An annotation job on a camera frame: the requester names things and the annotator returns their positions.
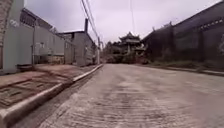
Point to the pale pole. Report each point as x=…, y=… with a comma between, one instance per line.
x=98, y=50

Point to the building with pagoda roof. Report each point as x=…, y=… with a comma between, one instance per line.
x=130, y=41

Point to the grey building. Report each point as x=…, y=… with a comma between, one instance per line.
x=81, y=46

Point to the grey concrete road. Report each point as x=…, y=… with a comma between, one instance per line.
x=140, y=96

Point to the grey metal fence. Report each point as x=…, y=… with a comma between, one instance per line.
x=46, y=43

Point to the reddish pavement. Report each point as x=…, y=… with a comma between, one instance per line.
x=30, y=83

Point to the pale concrete kerb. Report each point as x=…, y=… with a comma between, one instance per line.
x=33, y=100

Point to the low kerb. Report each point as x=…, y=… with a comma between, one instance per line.
x=200, y=71

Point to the dark long wall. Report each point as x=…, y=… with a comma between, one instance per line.
x=193, y=36

